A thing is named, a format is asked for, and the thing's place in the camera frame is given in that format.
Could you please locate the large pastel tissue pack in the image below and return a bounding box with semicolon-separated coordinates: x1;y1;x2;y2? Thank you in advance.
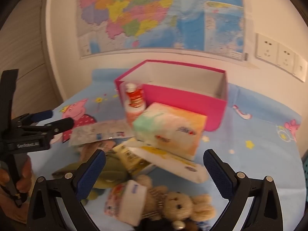
133;102;208;161

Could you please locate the brown door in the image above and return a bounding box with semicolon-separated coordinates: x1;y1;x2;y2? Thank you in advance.
0;0;65;123

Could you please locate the person's left hand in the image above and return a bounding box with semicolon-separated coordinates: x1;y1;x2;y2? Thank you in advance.
0;154;33;223

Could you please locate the white yellow wet wipes pack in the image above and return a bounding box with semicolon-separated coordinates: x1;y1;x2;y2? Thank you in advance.
125;141;210;183

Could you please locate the white wall socket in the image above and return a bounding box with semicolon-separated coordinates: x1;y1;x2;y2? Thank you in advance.
255;33;280;64
294;54;308;82
278;43;297;74

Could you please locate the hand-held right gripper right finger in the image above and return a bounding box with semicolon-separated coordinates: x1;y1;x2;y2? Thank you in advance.
203;149;283;231

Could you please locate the beige teddy bear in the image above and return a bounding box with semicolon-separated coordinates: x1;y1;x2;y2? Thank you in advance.
136;174;216;231

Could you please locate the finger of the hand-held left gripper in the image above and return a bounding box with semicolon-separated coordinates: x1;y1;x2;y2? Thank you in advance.
12;110;54;126
20;117;74;136

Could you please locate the pink cardboard box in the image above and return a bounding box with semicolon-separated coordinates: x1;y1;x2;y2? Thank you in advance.
114;60;228;132

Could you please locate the silver foil packet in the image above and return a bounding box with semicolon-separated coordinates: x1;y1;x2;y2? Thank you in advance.
69;121;135;147

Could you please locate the white lotion pump bottle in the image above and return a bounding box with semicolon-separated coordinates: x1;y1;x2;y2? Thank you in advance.
120;82;147;127

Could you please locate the green plush toy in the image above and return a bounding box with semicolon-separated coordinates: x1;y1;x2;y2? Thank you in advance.
52;153;131;206

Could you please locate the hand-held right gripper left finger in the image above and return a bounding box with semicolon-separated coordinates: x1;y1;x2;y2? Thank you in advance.
26;149;107;231

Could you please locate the small pink floral tissue pack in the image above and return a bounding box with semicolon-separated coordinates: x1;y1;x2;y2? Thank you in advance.
104;180;148;227

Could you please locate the colourful wall map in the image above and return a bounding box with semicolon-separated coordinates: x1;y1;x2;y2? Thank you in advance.
76;0;253;62

